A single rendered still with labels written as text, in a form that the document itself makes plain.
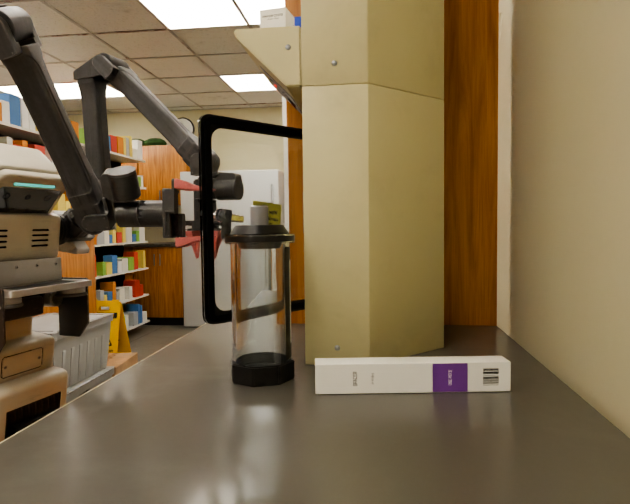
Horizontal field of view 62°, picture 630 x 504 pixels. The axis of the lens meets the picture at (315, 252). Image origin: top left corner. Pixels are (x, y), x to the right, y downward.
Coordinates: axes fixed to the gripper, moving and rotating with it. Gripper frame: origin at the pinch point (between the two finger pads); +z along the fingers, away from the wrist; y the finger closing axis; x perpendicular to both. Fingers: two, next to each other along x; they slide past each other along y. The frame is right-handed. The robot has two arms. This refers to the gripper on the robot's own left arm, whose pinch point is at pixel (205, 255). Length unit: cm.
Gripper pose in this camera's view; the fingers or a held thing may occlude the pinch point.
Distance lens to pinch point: 140.7
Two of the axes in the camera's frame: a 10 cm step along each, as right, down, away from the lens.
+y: 9.9, 0.0, -1.2
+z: 0.1, 10.0, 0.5
